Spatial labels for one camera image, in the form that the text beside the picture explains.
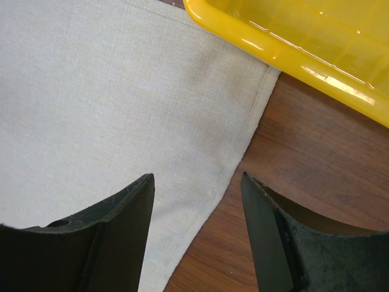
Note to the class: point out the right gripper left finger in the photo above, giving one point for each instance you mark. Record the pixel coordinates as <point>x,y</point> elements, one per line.
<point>100,248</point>

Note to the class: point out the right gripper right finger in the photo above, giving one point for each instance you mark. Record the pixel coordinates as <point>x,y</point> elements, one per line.
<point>297,249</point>

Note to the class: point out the beige cloth napkin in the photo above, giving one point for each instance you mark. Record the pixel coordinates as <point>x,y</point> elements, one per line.
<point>95,94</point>

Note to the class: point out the yellow plastic tray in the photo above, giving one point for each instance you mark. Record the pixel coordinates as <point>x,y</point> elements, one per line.
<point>337,47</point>

